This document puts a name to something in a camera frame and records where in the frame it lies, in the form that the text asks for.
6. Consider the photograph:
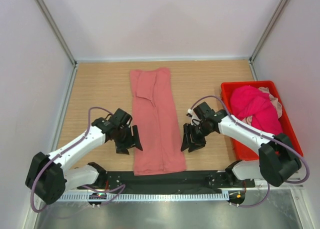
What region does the aluminium front rail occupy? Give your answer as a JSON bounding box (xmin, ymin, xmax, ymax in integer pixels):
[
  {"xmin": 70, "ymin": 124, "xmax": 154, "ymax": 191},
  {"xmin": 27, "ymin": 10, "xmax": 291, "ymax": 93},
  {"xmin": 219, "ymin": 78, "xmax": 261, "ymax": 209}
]
[{"xmin": 254, "ymin": 172, "xmax": 304, "ymax": 190}]

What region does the salmon pink t shirt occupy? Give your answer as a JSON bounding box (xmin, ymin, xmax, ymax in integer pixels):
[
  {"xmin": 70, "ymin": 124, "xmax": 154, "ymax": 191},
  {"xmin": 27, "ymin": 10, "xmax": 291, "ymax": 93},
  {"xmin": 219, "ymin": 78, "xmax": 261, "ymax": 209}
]
[{"xmin": 129, "ymin": 68, "xmax": 187, "ymax": 176}]

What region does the magenta t shirt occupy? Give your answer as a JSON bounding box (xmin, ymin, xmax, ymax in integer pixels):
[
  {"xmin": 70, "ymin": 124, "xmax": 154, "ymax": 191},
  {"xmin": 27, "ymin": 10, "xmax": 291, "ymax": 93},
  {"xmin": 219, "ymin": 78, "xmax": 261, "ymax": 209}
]
[{"xmin": 229, "ymin": 85, "xmax": 283, "ymax": 135}]

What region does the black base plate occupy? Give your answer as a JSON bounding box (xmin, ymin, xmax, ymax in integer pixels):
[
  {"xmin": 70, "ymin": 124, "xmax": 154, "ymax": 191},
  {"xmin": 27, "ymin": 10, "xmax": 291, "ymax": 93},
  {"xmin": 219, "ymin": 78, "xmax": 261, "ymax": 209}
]
[{"xmin": 76, "ymin": 170, "xmax": 256, "ymax": 207}]

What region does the slotted cable duct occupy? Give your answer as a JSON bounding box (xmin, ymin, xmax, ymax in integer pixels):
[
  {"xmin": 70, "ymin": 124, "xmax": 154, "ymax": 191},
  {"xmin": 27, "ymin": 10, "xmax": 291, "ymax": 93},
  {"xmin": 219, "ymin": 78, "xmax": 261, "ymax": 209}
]
[{"xmin": 57, "ymin": 191, "xmax": 229, "ymax": 203}]

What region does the left aluminium corner post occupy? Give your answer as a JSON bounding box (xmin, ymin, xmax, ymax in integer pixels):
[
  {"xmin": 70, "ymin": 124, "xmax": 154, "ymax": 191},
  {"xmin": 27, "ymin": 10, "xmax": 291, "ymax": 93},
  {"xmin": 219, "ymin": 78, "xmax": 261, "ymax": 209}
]
[{"xmin": 31, "ymin": 0, "xmax": 78, "ymax": 66}]

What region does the light pink t shirt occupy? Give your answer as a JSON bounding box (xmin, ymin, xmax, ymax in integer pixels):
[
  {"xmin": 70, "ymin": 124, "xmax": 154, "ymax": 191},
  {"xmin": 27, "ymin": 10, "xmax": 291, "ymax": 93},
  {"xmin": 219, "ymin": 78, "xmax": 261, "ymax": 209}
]
[{"xmin": 242, "ymin": 87, "xmax": 283, "ymax": 126}]

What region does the right aluminium corner post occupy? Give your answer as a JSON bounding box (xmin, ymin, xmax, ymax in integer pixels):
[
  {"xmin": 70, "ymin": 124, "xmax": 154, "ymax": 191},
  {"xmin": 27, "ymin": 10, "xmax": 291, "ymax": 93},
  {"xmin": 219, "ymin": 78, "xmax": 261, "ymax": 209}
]
[{"xmin": 249, "ymin": 0, "xmax": 297, "ymax": 64}]

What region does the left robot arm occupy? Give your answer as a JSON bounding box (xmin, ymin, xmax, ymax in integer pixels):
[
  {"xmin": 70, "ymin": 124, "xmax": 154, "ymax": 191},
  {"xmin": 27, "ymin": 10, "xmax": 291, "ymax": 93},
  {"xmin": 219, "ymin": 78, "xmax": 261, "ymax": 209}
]
[{"xmin": 25, "ymin": 108, "xmax": 143, "ymax": 205}]

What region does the aluminium corner post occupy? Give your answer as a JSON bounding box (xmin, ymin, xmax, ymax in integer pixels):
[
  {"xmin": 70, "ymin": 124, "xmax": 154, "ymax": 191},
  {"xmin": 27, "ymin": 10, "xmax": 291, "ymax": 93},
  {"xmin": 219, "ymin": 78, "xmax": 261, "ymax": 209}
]
[
  {"xmin": 249, "ymin": 0, "xmax": 297, "ymax": 64},
  {"xmin": 31, "ymin": 0, "xmax": 78, "ymax": 66}
]

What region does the red plastic bin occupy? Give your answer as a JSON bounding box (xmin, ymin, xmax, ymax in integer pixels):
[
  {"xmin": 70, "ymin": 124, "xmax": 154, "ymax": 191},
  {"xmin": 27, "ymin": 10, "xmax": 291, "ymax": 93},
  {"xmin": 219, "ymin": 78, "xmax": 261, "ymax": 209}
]
[{"xmin": 221, "ymin": 80, "xmax": 304, "ymax": 156}]

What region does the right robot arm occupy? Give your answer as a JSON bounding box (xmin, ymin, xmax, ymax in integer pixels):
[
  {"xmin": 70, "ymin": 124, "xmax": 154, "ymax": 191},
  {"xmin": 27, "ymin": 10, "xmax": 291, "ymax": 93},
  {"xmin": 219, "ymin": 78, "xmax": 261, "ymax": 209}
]
[{"xmin": 181, "ymin": 102, "xmax": 302, "ymax": 187}]

